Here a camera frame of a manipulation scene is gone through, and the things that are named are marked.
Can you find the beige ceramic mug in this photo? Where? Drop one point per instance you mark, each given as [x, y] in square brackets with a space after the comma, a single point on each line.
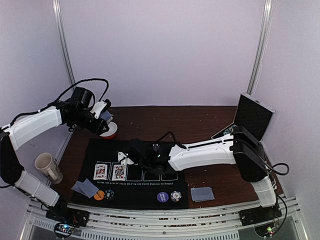
[46, 164]

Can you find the black poker mat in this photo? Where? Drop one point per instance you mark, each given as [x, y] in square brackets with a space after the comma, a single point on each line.
[140, 189]

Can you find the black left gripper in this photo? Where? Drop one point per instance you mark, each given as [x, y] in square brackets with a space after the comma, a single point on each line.
[97, 128]

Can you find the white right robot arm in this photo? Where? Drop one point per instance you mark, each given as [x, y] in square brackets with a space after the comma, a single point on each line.
[238, 148]

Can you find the orange big blind button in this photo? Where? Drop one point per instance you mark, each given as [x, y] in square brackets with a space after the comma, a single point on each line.
[100, 195]

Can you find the poker chip stack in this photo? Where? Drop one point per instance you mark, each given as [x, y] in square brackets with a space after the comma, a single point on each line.
[176, 196]

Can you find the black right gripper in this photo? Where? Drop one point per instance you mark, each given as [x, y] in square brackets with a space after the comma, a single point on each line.
[133, 152]

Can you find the aluminium poker chip case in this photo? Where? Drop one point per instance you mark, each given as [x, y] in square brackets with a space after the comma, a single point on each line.
[252, 114]

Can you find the black green chip stack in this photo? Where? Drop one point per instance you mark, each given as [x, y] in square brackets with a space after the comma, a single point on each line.
[109, 195]

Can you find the deck of playing cards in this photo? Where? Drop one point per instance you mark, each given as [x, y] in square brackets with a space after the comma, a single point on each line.
[107, 116]

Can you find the orange bowl white inside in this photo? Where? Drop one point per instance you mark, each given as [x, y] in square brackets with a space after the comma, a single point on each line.
[111, 132]

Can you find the face-up king of diamonds card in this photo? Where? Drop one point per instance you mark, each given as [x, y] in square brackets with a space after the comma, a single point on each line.
[100, 172]

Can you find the face-up ace of diamonds card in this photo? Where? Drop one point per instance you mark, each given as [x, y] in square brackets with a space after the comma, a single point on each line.
[123, 159]

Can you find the aluminium front frame rails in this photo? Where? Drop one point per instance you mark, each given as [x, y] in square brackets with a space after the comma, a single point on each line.
[210, 223]

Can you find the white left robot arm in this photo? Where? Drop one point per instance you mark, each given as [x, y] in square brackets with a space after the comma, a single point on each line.
[14, 136]

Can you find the dealt playing card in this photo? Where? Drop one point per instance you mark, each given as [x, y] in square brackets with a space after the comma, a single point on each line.
[77, 187]
[87, 188]

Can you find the aluminium corner post right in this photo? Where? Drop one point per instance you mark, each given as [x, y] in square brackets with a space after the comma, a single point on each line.
[261, 47]

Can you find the aluminium corner post left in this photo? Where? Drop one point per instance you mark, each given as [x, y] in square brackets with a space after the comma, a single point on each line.
[63, 42]

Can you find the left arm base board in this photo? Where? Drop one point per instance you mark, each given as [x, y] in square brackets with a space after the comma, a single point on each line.
[68, 219]

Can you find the purple small blind button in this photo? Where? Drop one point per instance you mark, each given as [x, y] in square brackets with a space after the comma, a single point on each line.
[162, 197]

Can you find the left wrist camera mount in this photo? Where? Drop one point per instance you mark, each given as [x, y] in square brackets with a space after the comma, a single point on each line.
[100, 107]

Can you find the aluminium corner post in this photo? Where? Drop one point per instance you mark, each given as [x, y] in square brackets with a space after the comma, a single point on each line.
[261, 47]
[63, 42]

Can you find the right arm base board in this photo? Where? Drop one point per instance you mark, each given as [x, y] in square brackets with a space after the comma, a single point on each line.
[265, 220]

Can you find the single playing card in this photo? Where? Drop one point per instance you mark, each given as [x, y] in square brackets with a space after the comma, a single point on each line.
[202, 194]

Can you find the chip stack in case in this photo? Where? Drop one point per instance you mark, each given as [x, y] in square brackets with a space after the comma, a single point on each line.
[229, 130]

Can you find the face-up queen of hearts card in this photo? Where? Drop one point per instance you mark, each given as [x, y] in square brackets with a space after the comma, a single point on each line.
[119, 172]

